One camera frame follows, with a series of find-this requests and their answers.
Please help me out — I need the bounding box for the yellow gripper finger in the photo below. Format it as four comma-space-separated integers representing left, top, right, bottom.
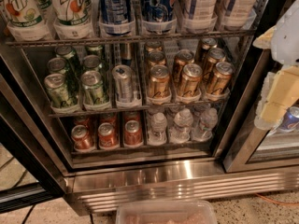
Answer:
254, 65, 299, 130
253, 26, 276, 49

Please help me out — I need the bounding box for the blue pepsi can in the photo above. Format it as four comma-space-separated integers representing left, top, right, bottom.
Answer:
140, 0, 176, 22

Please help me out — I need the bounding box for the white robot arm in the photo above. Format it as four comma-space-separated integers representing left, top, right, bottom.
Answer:
253, 0, 299, 130

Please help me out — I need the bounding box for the blue can behind glass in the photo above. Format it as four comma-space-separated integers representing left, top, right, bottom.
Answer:
278, 106, 299, 133

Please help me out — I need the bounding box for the middle gold can right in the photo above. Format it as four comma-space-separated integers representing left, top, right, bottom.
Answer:
203, 48, 226, 81

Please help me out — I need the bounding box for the gold can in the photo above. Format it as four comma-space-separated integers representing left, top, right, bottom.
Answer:
206, 62, 235, 95
147, 51, 166, 68
148, 65, 170, 99
172, 49, 194, 83
203, 48, 226, 81
195, 38, 218, 63
177, 63, 203, 97

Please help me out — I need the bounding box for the front gold can right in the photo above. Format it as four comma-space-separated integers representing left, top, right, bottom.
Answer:
206, 62, 235, 95

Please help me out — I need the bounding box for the back gold can right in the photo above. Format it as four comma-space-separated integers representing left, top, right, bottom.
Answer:
195, 38, 218, 63

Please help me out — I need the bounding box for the front gold can middle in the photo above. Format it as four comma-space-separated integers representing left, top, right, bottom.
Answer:
177, 63, 203, 97

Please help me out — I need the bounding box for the middle gold can left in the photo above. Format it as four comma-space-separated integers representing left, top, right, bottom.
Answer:
147, 51, 166, 68

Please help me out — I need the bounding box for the front gold can left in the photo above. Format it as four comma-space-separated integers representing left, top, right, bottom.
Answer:
148, 65, 170, 99

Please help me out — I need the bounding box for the silver grey can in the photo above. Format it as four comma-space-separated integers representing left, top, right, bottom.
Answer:
112, 64, 134, 103

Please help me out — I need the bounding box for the blue white tall can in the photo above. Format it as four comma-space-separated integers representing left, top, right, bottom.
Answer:
100, 0, 133, 35

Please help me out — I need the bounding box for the front right orange can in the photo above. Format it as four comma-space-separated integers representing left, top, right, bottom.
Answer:
124, 120, 142, 146

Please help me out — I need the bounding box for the orange can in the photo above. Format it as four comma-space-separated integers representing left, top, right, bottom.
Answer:
71, 125, 95, 152
98, 122, 119, 149
124, 120, 142, 146

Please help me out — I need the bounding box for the stainless steel fridge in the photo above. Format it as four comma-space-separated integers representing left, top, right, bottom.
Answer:
0, 0, 298, 216

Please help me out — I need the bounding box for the green can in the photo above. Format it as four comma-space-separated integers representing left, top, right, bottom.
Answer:
80, 70, 108, 105
55, 46, 81, 77
48, 57, 74, 77
44, 73, 78, 108
82, 55, 105, 73

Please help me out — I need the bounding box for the front middle orange can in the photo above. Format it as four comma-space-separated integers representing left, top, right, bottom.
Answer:
98, 122, 119, 149

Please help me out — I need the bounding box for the back left green can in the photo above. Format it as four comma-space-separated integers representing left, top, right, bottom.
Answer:
55, 46, 81, 77

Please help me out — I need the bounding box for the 7up can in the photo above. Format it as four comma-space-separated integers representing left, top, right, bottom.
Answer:
2, 0, 45, 28
52, 0, 91, 26

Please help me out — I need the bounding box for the front left orange can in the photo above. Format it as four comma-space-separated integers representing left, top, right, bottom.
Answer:
71, 125, 95, 152

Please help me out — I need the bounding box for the middle left green can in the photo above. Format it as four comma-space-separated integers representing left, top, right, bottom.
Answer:
48, 57, 74, 77

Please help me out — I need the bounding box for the front left green can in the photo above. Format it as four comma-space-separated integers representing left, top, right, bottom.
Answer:
44, 73, 78, 108

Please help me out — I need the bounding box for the left 7up can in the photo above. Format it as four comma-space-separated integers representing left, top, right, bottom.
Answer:
2, 0, 45, 28

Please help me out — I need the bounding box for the white carton drink right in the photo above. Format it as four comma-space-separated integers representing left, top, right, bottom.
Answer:
221, 0, 256, 29

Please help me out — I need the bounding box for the white carton drink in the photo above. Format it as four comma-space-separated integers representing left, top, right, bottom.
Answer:
178, 0, 217, 21
221, 0, 256, 29

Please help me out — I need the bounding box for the white carton drink left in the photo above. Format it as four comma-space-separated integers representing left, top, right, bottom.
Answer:
178, 0, 217, 21

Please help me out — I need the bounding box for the middle water bottle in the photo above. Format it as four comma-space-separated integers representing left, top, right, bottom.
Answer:
170, 108, 193, 144

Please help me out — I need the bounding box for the left water bottle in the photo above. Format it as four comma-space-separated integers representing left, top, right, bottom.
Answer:
149, 112, 167, 146

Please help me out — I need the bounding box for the clear plastic container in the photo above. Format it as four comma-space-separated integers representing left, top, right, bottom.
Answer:
115, 200, 218, 224

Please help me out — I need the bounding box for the middle wire shelf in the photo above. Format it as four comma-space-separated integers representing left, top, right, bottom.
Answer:
48, 99, 227, 118

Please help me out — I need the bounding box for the wire shelf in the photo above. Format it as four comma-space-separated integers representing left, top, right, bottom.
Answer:
5, 29, 255, 48
48, 99, 227, 118

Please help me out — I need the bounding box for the orange cable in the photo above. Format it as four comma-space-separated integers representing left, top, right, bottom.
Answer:
254, 192, 299, 207

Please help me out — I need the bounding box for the top wire shelf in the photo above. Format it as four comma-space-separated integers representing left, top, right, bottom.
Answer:
5, 29, 255, 48

